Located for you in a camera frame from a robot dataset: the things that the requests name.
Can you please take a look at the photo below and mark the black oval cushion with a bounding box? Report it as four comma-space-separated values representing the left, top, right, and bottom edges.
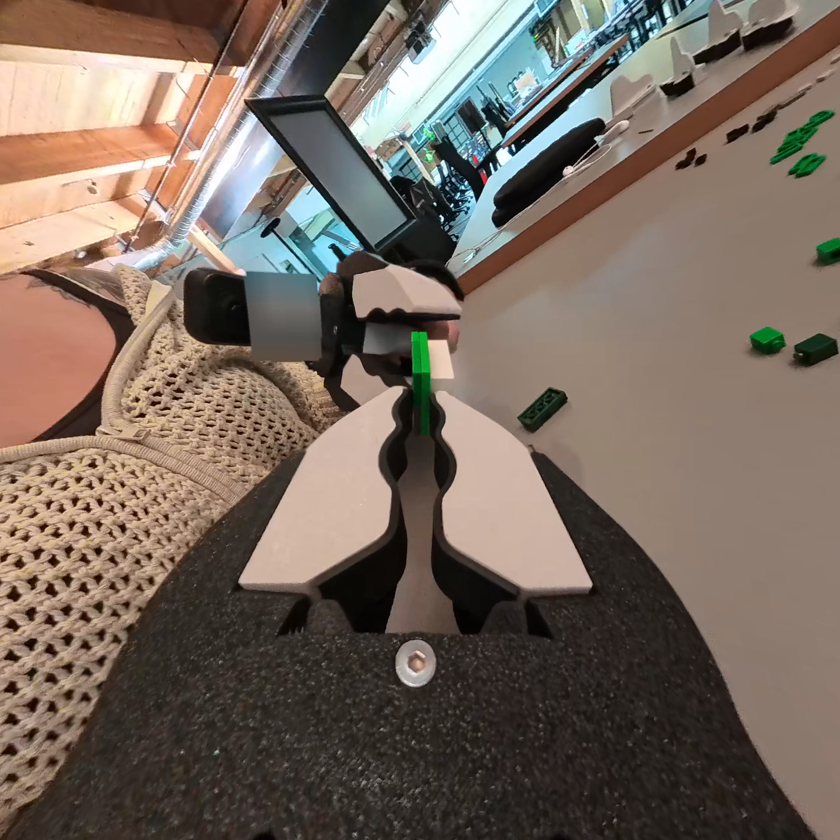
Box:
491, 117, 608, 228

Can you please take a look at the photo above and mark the black framed monitor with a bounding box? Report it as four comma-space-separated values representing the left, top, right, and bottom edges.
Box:
245, 94, 421, 256

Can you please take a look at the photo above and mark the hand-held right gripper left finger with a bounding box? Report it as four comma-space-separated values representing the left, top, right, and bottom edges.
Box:
238, 386, 411, 632

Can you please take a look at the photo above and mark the white fin-shaped stand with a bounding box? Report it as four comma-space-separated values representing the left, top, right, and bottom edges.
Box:
659, 36, 698, 98
694, 0, 746, 65
742, 0, 798, 52
610, 75, 657, 120

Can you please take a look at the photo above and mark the person's torso in knitted sweater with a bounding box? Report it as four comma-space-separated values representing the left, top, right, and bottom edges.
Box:
0, 266, 349, 831

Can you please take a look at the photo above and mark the large green lego lattice piece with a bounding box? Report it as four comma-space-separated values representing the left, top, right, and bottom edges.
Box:
771, 110, 836, 164

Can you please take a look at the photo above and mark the row of black office chairs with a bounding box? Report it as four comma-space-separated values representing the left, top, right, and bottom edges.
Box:
390, 128, 509, 227

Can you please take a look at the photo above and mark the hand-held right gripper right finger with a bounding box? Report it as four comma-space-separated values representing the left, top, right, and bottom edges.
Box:
430, 391, 596, 634

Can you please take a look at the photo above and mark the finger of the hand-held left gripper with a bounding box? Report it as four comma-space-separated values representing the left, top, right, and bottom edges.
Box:
353, 264, 463, 324
341, 327, 456, 409

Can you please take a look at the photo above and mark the scatter of black lego pieces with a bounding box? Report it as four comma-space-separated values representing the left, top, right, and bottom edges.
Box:
675, 108, 782, 172

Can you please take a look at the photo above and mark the bright green lego plate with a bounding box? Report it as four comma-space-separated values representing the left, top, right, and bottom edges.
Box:
411, 331, 432, 438

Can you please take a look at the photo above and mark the dark green lego plate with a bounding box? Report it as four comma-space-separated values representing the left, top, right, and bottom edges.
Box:
517, 387, 569, 432

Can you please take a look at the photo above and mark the silver ventilation duct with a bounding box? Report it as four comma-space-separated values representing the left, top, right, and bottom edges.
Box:
121, 0, 329, 263

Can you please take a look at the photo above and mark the white earphone cable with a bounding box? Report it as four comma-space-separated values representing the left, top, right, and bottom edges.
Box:
561, 120, 632, 178

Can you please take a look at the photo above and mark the dark green lego brick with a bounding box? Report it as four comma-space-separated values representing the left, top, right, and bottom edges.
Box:
793, 332, 840, 367

